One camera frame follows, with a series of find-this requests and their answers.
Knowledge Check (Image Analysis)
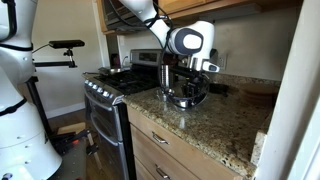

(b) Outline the robot cart table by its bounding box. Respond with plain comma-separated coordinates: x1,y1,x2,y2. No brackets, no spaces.
49,121,101,180

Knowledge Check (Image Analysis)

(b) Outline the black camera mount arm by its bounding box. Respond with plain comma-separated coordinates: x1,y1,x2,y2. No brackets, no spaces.
26,48,78,138

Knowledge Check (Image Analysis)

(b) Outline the steel frying pan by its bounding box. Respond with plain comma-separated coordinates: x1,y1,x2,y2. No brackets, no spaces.
98,66,132,76

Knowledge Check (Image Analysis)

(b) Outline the metal drawer handle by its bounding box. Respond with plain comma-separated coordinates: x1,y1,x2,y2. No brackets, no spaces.
151,131,170,146
154,164,172,180

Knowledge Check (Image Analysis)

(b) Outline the black cast iron skillet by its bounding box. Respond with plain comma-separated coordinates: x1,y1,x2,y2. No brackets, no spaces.
208,83,231,98

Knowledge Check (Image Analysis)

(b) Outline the kitchen base cabinet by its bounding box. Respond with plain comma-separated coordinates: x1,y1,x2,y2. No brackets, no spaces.
126,104,244,180

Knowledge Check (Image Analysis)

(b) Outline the large perforated steel utensil holder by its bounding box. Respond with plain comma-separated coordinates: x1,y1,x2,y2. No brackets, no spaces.
160,64,175,89

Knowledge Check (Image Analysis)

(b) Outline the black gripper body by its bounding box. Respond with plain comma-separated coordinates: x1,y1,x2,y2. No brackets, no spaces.
172,65,211,87

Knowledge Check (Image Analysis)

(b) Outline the stack of woven trivets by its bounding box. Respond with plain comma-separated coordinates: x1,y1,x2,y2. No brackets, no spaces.
239,83,279,108

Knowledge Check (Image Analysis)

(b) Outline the black red clamp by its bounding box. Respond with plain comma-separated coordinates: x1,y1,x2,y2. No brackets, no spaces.
49,129,101,156

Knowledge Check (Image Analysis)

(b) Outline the stainless gas stove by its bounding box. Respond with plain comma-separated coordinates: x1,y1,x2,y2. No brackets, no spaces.
83,49,168,180

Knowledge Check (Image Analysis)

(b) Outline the white tall cabinet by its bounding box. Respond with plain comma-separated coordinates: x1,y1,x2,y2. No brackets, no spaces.
253,0,320,180

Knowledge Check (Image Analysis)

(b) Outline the silver bowl holding food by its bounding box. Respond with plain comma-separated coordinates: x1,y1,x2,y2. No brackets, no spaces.
164,84,209,110

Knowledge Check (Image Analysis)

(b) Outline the black stereo camera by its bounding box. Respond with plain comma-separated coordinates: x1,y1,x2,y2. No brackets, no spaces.
48,39,86,50

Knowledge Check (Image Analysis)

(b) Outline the stainless range hood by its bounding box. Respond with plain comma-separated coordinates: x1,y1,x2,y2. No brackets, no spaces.
101,0,154,34

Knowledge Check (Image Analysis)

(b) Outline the white wall outlet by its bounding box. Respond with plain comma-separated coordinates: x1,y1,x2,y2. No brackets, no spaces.
216,52,228,71

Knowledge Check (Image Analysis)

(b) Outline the wooden upper cabinet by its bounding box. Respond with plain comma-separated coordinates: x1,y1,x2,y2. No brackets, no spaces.
158,0,304,24

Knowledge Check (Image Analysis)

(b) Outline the wooden board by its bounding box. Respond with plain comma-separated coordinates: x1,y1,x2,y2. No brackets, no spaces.
56,122,87,136

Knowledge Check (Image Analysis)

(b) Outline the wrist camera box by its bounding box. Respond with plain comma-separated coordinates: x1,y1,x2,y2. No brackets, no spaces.
200,60,221,74

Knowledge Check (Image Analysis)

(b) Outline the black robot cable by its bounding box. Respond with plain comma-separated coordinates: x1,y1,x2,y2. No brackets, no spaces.
108,0,176,98

